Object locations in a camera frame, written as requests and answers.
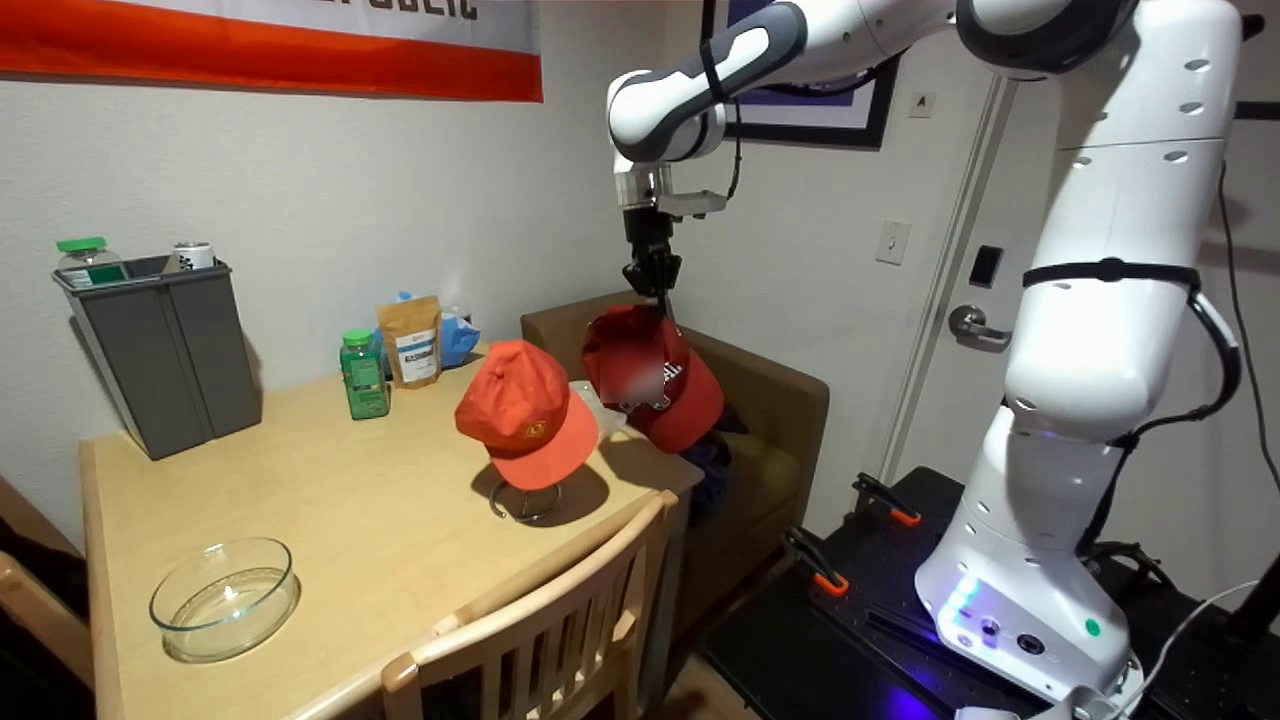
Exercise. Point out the clear glass bowl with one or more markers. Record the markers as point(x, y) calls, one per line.
point(227, 600)

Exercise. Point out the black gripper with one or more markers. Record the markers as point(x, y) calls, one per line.
point(651, 242)

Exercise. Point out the dark wooden bench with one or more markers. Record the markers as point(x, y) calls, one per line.
point(34, 600)

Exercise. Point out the blue cloth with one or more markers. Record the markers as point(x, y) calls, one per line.
point(712, 475)

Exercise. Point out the light wooden chair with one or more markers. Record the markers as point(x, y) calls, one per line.
point(562, 620)

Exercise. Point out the blue plastic bag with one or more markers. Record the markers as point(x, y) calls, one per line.
point(456, 345)

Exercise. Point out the brown armchair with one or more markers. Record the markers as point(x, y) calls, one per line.
point(783, 412)

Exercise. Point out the black framed blue picture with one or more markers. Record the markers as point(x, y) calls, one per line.
point(827, 121)

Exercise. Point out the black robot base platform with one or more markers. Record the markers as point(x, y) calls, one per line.
point(855, 643)

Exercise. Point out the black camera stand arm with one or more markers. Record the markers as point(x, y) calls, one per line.
point(1261, 26)

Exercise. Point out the black door lock plate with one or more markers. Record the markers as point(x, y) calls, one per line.
point(987, 267)

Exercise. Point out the small metal can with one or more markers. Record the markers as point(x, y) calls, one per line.
point(192, 253)

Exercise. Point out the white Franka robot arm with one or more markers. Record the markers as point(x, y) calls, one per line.
point(1134, 202)

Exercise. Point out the green capped container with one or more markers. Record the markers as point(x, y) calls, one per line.
point(81, 253)

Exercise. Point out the grey plastic bin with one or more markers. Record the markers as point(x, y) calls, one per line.
point(165, 354)

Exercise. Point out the white light switch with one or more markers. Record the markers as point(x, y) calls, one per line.
point(892, 242)

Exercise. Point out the orange and white banner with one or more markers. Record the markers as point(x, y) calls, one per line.
point(264, 55)

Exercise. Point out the orange baseball cap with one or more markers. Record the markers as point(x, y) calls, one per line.
point(520, 407)

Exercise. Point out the green plastic bottle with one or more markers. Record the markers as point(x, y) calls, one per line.
point(363, 379)

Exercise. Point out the red Stanford baseball cap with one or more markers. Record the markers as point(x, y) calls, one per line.
point(658, 381)

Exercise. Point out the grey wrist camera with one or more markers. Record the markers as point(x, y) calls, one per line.
point(701, 202)

